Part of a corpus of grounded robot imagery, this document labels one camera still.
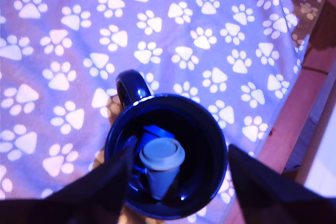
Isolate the grey coffee capsule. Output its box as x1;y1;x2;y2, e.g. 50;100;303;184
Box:
138;138;186;200

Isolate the blue coffee capsule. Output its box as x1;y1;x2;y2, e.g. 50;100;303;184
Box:
131;125;176;193

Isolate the dark blue printed mug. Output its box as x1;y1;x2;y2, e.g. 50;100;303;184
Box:
104;69;228;219

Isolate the blue paw-print cloth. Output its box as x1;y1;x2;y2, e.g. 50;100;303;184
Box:
0;0;333;224

